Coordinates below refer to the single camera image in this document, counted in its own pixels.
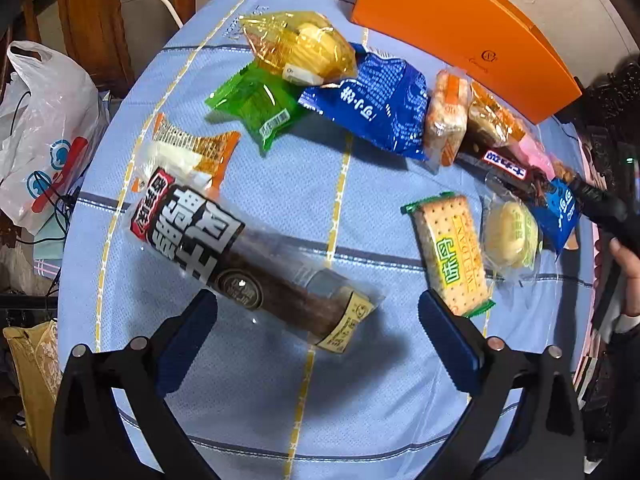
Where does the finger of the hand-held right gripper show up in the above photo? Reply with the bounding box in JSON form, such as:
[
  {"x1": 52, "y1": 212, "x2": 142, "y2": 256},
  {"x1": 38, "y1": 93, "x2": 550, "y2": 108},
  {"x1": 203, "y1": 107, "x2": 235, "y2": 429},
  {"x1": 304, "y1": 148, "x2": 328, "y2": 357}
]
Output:
[{"x1": 570, "y1": 172, "x2": 629, "y2": 234}]

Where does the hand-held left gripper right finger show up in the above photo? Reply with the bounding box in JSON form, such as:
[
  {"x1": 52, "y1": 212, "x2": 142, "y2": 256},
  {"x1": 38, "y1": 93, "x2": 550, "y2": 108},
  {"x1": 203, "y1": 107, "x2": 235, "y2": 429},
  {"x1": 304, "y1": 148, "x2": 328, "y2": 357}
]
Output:
[{"x1": 419, "y1": 287, "x2": 586, "y2": 480}]

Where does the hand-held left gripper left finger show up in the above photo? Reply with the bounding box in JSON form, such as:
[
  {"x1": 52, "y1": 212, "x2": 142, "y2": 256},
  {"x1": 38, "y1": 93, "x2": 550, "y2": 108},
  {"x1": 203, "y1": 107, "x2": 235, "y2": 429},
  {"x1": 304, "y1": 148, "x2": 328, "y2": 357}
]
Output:
[{"x1": 50, "y1": 289, "x2": 219, "y2": 480}]

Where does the small blue snack packet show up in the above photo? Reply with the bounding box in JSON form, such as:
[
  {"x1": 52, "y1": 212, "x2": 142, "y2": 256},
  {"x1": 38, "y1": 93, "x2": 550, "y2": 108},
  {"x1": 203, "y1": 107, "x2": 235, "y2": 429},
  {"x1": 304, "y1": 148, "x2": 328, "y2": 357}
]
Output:
[{"x1": 530, "y1": 177, "x2": 583, "y2": 253}]

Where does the black long snack packet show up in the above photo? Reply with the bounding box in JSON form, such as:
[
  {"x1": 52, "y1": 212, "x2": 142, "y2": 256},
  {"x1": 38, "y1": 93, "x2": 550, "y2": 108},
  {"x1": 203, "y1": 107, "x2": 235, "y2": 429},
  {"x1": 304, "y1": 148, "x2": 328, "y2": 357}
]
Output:
[{"x1": 129, "y1": 167, "x2": 386, "y2": 356}]

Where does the dark chocolate bar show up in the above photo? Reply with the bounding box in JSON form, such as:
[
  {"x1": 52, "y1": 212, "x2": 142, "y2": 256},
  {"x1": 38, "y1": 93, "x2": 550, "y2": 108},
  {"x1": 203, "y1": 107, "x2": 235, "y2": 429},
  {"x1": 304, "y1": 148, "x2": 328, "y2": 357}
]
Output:
[{"x1": 457, "y1": 141, "x2": 553, "y2": 200}]

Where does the orange cracker packet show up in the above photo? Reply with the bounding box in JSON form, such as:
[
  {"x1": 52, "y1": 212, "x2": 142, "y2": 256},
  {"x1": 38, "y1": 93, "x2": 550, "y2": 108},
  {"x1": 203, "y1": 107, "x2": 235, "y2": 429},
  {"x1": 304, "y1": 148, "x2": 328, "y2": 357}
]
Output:
[{"x1": 424, "y1": 67, "x2": 471, "y2": 167}]

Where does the orange box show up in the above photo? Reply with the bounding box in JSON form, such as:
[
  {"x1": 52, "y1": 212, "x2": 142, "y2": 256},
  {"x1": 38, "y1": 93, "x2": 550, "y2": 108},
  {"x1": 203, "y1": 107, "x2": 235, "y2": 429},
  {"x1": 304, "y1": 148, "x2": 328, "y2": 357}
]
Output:
[{"x1": 350, "y1": 0, "x2": 583, "y2": 126}]

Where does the large blue snack packet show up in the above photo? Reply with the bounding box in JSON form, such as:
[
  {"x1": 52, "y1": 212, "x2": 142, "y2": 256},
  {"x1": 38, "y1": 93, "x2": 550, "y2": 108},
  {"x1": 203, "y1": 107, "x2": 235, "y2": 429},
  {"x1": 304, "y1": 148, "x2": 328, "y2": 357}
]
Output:
[{"x1": 298, "y1": 42, "x2": 431, "y2": 161}]

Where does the yellow clear snack packet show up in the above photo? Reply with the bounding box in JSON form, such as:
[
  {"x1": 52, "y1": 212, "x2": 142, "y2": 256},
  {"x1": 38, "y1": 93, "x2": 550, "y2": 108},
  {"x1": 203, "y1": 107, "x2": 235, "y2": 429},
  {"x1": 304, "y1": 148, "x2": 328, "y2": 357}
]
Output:
[{"x1": 239, "y1": 10, "x2": 358, "y2": 86}]

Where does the person's right hand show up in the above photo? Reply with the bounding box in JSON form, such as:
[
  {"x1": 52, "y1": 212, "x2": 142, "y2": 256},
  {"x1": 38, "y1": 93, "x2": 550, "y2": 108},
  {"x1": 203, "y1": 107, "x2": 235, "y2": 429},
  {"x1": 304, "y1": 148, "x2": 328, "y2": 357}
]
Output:
[{"x1": 609, "y1": 237, "x2": 640, "y2": 313}]

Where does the brown nut snack packet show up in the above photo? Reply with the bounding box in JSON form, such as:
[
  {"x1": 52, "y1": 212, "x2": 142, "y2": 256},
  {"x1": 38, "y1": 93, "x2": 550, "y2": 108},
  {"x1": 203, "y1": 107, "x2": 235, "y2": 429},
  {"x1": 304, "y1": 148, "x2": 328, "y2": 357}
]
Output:
[{"x1": 547, "y1": 157, "x2": 581, "y2": 186}]

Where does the dark carved furniture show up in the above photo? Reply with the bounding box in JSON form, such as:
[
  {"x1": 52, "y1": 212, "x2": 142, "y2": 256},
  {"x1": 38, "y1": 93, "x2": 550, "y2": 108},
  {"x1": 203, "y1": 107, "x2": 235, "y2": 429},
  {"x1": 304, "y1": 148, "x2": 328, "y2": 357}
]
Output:
[{"x1": 575, "y1": 55, "x2": 640, "y2": 196}]

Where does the pink snack packet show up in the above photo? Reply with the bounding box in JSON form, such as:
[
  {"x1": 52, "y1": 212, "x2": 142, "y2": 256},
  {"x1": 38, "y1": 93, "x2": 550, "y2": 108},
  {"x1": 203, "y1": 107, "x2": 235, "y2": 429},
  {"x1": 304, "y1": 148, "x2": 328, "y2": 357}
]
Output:
[{"x1": 515, "y1": 137, "x2": 551, "y2": 171}]

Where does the green-edged cracker packet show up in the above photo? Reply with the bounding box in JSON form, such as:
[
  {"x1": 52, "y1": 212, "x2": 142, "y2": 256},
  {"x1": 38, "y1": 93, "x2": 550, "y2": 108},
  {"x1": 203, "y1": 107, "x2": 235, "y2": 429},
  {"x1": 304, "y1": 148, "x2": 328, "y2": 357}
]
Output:
[{"x1": 401, "y1": 192, "x2": 496, "y2": 318}]

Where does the yellow-green round pastry packet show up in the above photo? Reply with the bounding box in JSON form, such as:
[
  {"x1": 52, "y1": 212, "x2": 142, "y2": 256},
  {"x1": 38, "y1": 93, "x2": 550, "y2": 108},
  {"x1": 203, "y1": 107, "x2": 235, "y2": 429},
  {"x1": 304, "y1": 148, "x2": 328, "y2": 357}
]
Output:
[{"x1": 480, "y1": 192, "x2": 543, "y2": 281}]

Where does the brown cake packet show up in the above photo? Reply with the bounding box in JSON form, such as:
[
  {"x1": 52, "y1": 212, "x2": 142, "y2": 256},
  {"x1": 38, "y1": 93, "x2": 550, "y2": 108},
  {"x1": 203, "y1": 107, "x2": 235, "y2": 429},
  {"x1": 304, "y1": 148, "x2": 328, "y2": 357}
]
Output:
[{"x1": 457, "y1": 82, "x2": 526, "y2": 153}]

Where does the yellow cloth bag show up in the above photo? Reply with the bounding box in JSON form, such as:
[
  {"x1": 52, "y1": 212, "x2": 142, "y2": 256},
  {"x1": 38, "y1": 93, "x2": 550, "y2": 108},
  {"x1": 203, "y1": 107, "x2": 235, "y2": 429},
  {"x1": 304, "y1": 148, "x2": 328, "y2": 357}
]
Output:
[{"x1": 2, "y1": 320, "x2": 63, "y2": 466}]

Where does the striped teal cloth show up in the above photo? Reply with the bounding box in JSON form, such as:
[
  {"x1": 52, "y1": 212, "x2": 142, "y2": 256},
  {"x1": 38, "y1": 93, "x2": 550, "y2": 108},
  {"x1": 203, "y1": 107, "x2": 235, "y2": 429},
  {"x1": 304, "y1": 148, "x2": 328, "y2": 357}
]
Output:
[{"x1": 32, "y1": 217, "x2": 73, "y2": 281}]

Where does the blue checked tablecloth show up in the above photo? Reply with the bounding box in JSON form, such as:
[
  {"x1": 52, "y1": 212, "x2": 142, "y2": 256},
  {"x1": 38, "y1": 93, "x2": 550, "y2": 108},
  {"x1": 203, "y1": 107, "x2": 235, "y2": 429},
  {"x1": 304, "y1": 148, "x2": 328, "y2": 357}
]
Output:
[{"x1": 57, "y1": 0, "x2": 596, "y2": 480}]

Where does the white cake packet orange trim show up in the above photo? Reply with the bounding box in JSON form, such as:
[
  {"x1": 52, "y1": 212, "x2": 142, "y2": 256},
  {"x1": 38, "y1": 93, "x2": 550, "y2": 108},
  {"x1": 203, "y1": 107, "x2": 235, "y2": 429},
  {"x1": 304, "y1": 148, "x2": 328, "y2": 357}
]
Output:
[{"x1": 132, "y1": 112, "x2": 242, "y2": 196}]

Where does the bright green snack packet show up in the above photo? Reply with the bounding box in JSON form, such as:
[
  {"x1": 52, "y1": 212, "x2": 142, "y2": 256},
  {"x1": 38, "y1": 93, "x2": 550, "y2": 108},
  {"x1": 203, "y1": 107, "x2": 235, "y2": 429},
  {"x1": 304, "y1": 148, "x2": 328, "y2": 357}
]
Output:
[{"x1": 205, "y1": 65, "x2": 311, "y2": 153}]

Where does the white plastic bag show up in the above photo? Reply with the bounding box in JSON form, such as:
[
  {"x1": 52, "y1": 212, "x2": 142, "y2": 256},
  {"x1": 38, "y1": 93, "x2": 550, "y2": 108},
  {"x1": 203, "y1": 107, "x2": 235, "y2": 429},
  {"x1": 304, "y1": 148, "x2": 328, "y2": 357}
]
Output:
[{"x1": 0, "y1": 40, "x2": 112, "y2": 236}]

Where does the wooden chair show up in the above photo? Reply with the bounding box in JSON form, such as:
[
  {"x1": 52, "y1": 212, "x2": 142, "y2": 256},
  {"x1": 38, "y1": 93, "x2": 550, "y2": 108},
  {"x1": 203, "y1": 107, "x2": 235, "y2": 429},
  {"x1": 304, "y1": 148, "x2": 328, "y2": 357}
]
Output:
[{"x1": 22, "y1": 0, "x2": 198, "y2": 98}]

